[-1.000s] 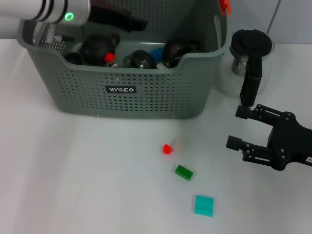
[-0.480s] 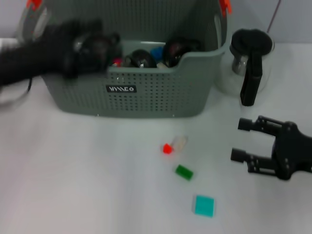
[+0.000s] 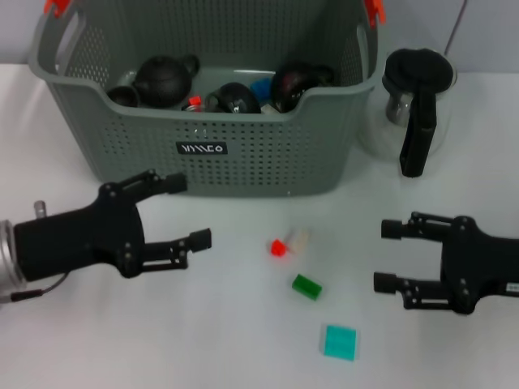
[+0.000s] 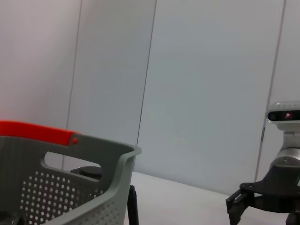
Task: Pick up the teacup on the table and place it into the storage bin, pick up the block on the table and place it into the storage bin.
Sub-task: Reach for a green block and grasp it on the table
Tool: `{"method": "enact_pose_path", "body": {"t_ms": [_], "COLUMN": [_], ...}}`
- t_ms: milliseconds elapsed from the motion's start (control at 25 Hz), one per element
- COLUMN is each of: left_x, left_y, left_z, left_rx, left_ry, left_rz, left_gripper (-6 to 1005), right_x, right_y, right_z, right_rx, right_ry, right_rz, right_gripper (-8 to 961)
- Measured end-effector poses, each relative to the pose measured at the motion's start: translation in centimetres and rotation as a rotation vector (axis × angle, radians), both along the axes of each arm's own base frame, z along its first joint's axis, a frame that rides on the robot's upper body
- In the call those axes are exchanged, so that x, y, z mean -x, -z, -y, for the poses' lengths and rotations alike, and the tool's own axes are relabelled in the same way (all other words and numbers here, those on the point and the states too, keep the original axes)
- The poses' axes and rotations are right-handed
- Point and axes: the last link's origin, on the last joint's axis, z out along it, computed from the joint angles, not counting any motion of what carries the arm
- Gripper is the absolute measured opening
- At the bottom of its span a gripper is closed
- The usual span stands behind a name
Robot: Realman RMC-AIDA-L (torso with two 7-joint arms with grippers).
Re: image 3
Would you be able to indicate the glass pitcher with black lid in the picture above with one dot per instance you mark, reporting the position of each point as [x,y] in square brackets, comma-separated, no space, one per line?
[417,73]

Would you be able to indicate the blue square toy brick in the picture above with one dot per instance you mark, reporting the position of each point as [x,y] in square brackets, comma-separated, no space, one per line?
[260,88]

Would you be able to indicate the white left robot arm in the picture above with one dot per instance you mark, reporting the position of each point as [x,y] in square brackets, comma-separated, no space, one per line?
[8,259]

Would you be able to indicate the grey perforated storage basket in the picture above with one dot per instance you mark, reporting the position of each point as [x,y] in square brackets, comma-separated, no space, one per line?
[243,162]

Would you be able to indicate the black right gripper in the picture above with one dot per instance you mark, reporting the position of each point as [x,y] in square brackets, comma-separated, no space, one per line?
[482,267]

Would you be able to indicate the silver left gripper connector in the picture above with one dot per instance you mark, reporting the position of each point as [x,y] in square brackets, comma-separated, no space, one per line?
[39,208]

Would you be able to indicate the black clay teapot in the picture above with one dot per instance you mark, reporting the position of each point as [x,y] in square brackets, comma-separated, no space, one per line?
[162,81]

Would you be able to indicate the green toy brick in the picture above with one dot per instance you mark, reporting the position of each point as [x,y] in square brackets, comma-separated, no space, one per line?
[307,287]

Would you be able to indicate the small red toy brick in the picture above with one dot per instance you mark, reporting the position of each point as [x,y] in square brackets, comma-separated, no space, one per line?
[195,100]
[279,247]

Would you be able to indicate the teal square toy brick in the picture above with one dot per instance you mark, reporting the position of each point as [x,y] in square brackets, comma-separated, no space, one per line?
[340,342]

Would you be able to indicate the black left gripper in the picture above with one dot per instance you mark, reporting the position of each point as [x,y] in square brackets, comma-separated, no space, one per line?
[81,239]

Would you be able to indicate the small black clay teacup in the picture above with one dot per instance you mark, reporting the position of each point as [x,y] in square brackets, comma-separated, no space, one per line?
[123,96]

